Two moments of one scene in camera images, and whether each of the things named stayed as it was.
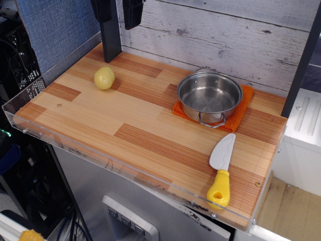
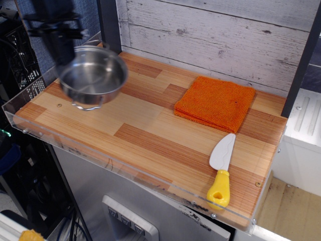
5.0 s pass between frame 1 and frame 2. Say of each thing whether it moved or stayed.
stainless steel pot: moved
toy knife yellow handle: stayed
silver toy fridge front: stayed
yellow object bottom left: stayed
